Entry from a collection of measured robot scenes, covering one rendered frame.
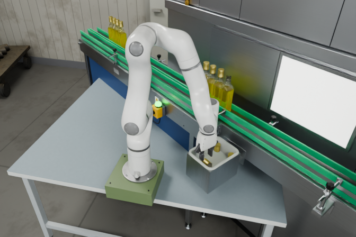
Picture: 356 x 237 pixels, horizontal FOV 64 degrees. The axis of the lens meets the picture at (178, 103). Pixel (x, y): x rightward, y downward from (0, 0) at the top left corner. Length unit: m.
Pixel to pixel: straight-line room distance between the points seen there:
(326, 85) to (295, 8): 0.37
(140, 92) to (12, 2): 4.03
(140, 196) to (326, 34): 1.15
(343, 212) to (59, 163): 1.51
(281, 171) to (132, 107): 0.77
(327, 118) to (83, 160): 1.37
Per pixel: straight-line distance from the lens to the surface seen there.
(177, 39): 1.13
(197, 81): 1.19
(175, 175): 1.71
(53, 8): 4.72
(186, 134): 1.80
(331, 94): 1.40
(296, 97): 1.49
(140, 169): 1.54
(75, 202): 2.66
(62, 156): 1.94
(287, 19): 1.45
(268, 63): 1.52
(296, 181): 1.46
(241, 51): 1.61
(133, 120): 1.28
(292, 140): 1.48
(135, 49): 1.10
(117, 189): 1.56
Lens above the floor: 1.99
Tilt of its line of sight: 32 degrees down
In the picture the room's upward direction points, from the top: 1 degrees clockwise
